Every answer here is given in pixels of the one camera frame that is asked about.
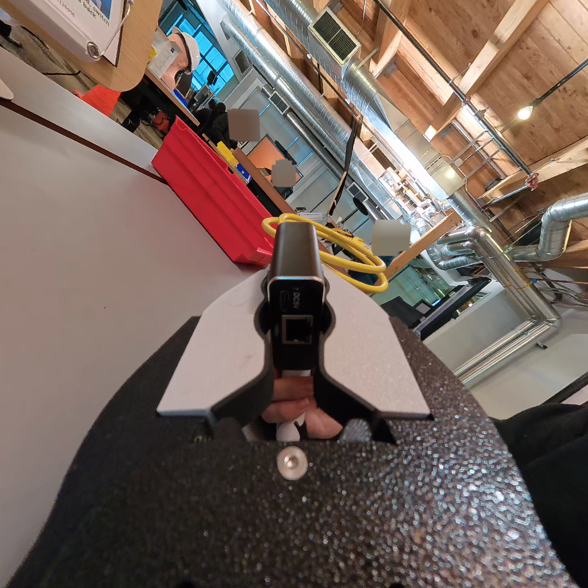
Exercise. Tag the wooden support column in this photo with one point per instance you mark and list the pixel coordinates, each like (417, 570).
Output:
(427, 239)

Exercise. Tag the metal air vent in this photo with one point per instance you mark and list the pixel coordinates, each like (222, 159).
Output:
(335, 36)

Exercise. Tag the white box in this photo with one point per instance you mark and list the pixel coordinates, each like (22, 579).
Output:
(160, 59)

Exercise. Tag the mannequin head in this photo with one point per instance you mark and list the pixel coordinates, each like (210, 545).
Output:
(177, 69)

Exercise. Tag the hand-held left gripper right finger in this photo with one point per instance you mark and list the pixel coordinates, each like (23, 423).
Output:
(376, 363)

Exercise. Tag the bent metal duct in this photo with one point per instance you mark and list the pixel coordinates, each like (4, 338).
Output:
(556, 220)

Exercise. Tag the white hard hat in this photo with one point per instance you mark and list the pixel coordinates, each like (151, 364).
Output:
(190, 46)

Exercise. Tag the spiral metal duct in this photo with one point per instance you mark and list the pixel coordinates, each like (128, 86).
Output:
(367, 92)
(285, 78)

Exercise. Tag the black ethernet splitter box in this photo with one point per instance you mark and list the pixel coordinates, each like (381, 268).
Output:
(294, 248)

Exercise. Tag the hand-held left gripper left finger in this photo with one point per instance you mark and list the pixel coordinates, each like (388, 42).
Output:
(216, 358)

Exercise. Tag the orange plastic cone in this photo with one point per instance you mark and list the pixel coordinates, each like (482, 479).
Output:
(99, 101)

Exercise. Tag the metal pipes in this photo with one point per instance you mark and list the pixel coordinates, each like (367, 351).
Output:
(514, 275)

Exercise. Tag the red plastic bin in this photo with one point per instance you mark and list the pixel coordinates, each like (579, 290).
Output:
(206, 193)

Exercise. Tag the yellow plastic bin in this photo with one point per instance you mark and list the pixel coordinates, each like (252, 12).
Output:
(227, 155)

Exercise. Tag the orange monitor screen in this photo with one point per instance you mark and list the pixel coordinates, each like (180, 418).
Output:
(262, 156)

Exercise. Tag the person's left hand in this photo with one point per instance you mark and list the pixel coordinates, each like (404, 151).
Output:
(294, 390)

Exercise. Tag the hanging light bulb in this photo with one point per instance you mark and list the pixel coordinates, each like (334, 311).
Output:
(525, 113)

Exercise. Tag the long grey table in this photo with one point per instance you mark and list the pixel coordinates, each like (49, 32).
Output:
(262, 181)

